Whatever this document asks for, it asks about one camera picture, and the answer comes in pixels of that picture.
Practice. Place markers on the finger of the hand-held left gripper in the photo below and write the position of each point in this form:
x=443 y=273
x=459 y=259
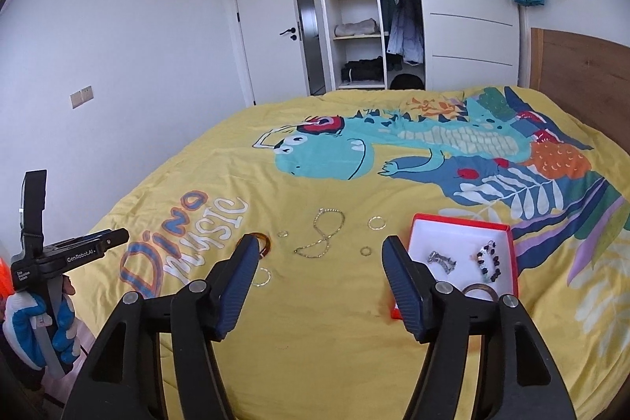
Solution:
x=108 y=236

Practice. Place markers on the amber bangle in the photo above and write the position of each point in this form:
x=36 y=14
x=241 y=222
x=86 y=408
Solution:
x=266 y=245

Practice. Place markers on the folded black clothes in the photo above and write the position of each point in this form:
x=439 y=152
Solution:
x=363 y=70

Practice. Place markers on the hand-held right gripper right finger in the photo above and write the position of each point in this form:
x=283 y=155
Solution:
x=401 y=282

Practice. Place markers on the yellow dinosaur printed blanket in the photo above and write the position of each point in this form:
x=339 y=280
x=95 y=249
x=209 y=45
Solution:
x=344 y=184

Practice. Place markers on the white wardrobe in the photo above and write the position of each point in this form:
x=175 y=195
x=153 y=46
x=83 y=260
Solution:
x=462 y=2

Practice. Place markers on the person's left hand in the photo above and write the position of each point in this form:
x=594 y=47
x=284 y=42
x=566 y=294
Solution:
x=24 y=326

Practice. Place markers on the orange cloth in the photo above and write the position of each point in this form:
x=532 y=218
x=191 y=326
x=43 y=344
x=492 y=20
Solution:
x=5 y=277

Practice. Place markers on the folded beige clothes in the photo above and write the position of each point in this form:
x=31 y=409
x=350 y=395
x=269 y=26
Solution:
x=355 y=29

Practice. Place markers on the hanging clothes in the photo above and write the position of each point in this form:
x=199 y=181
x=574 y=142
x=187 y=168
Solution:
x=401 y=11

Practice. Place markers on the wall switch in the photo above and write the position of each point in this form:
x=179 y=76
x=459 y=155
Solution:
x=81 y=96

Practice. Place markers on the red jewelry box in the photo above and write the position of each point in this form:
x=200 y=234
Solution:
x=457 y=243

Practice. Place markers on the black bag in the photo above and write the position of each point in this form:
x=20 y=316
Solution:
x=406 y=82

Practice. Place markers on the dark brown bangle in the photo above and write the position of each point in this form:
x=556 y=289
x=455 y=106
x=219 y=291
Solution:
x=480 y=288

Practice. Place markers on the silver twisted hoop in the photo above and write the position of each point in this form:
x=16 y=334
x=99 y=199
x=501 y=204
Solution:
x=376 y=222
x=263 y=277

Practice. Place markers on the white door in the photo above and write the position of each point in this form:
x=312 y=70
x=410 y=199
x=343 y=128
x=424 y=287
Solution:
x=263 y=21

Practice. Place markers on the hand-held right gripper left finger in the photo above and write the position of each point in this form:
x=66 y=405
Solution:
x=236 y=282

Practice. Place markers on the wooden headboard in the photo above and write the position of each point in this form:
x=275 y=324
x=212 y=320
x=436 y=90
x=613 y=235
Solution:
x=581 y=70

